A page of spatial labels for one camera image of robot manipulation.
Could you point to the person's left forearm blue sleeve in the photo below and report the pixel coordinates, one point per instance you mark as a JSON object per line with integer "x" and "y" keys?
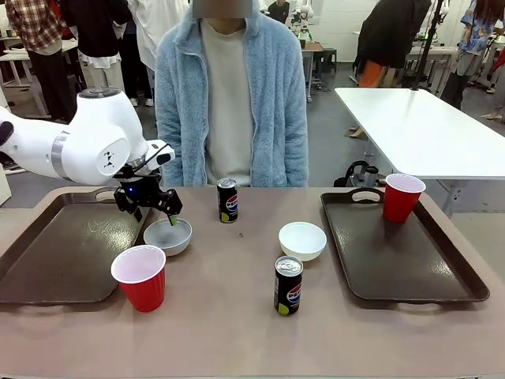
{"x": 294, "y": 158}

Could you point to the black device on floor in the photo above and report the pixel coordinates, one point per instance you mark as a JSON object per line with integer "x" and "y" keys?
{"x": 355, "y": 171}

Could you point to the person's right forearm blue sleeve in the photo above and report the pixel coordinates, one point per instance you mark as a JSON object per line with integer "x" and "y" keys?
{"x": 169, "y": 158}

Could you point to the white round bowl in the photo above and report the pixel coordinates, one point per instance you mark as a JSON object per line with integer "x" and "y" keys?
{"x": 173, "y": 246}
{"x": 302, "y": 242}

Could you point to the bystander in white clothes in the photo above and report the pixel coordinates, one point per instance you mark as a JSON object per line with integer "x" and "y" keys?
{"x": 158, "y": 19}

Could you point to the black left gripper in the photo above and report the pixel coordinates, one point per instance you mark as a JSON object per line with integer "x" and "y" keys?
{"x": 138, "y": 189}

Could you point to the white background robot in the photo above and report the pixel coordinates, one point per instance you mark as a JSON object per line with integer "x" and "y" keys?
{"x": 301, "y": 16}

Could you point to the black tripod pole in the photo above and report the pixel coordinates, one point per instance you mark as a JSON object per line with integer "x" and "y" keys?
{"x": 428, "y": 39}

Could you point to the bystander in blue patterned shirt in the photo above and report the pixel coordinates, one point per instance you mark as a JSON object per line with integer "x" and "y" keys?
{"x": 473, "y": 31}

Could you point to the brown plastic serving tray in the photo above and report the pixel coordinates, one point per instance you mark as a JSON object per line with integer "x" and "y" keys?
{"x": 394, "y": 260}
{"x": 59, "y": 256}

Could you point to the white folding table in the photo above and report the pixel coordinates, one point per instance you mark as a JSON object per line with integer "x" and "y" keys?
{"x": 414, "y": 130}

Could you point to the bystander in plaid shirt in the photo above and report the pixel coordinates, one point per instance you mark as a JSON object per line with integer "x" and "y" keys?
{"x": 35, "y": 19}

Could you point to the person in blue fleece jacket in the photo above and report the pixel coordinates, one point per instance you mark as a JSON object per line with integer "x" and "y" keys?
{"x": 229, "y": 98}

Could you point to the bystander in black far away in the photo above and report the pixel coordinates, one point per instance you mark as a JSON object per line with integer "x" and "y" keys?
{"x": 278, "y": 10}

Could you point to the black Pepsi can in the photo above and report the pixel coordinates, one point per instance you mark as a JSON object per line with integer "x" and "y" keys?
{"x": 288, "y": 292}
{"x": 228, "y": 205}

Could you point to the brown background table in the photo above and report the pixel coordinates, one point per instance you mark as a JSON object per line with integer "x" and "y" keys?
{"x": 313, "y": 47}

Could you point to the bystander dark top white trousers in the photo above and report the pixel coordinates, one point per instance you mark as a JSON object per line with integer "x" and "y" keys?
{"x": 94, "y": 23}

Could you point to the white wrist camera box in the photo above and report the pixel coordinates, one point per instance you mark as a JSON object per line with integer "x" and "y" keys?
{"x": 161, "y": 156}

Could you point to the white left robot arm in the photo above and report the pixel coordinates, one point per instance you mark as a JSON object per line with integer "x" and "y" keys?
{"x": 98, "y": 130}

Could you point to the bystander black jacket orange trousers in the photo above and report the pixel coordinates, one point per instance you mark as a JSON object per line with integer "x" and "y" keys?
{"x": 390, "y": 35}

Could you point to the red plastic cup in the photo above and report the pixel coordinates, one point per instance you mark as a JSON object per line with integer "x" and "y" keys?
{"x": 142, "y": 292}
{"x": 398, "y": 209}

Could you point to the black stool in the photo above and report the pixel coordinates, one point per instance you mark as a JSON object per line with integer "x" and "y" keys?
{"x": 326, "y": 55}

